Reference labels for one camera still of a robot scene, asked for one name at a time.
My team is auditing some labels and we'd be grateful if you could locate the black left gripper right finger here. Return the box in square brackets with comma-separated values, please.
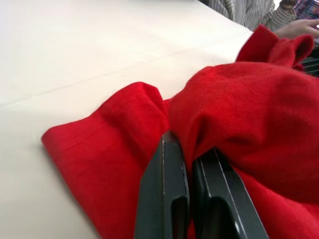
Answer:
[191, 147, 270, 239]

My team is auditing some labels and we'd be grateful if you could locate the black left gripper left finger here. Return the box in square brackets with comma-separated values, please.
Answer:
[134, 131, 191, 239]

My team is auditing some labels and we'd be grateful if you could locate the red t-shirt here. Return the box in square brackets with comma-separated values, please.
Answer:
[41, 24, 319, 239]

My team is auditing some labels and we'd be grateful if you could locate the bystander striped shirt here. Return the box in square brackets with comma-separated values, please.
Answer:
[199, 0, 299, 32]

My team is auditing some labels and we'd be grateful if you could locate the bystander bare hand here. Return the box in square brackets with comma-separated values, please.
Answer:
[274, 18, 319, 40]

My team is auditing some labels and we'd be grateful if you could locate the dark colourful background object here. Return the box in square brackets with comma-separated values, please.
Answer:
[293, 0, 319, 20]

